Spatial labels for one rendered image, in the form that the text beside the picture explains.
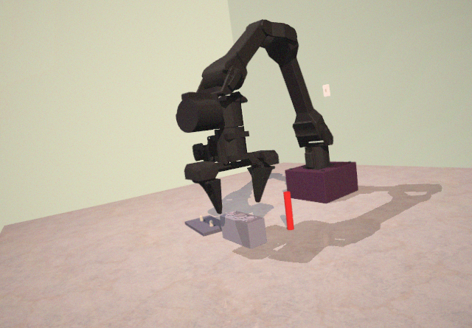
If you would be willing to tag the red peg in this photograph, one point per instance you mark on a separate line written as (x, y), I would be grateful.
(288, 210)

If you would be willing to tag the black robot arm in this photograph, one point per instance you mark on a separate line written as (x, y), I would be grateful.
(204, 110)

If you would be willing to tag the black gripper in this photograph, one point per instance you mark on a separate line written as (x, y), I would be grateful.
(232, 154)

